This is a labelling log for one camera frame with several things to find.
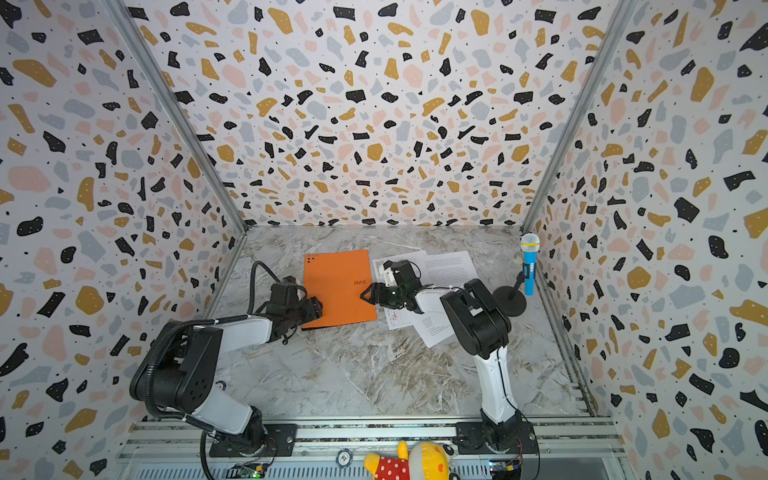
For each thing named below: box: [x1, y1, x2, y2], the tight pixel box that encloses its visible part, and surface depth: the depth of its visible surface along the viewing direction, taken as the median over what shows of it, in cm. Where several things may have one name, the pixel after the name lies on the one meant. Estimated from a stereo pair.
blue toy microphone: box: [520, 233, 541, 296], surface depth 85 cm
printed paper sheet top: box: [400, 250, 479, 289], surface depth 113 cm
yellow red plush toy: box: [364, 441, 459, 480], surface depth 67 cm
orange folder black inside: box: [301, 249, 376, 329], surface depth 109 cm
